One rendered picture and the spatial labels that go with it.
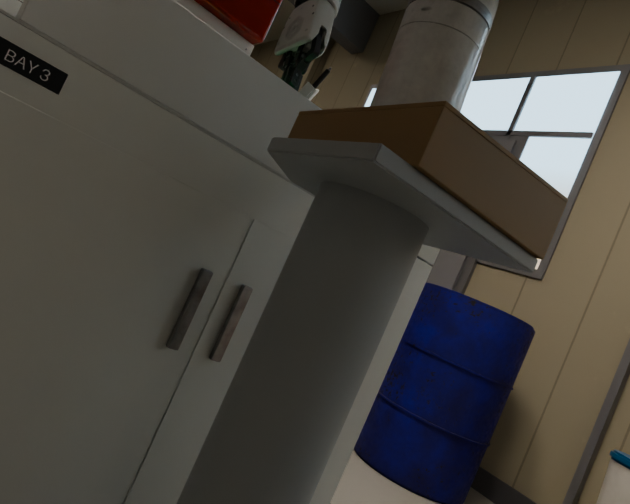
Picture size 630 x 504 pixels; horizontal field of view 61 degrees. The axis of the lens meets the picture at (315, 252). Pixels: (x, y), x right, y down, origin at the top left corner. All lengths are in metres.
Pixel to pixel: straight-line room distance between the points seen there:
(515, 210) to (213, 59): 0.50
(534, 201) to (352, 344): 0.28
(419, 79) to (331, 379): 0.39
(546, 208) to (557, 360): 2.51
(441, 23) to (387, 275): 0.33
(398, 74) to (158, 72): 0.35
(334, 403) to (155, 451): 0.41
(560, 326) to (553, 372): 0.26
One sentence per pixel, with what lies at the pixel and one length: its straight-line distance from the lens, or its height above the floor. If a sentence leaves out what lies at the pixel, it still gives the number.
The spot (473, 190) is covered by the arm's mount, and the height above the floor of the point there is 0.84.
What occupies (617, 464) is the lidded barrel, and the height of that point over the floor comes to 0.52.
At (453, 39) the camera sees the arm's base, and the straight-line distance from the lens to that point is 0.76.
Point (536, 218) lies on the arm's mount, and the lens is 0.72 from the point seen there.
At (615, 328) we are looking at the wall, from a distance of 3.14.
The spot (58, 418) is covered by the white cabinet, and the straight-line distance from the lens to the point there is 0.91.
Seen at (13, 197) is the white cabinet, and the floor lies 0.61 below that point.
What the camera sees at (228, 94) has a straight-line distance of 0.89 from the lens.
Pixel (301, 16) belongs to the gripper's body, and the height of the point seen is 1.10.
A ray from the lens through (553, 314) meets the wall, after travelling 3.28.
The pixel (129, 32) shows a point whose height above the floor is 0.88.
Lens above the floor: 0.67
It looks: 3 degrees up
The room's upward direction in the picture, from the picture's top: 24 degrees clockwise
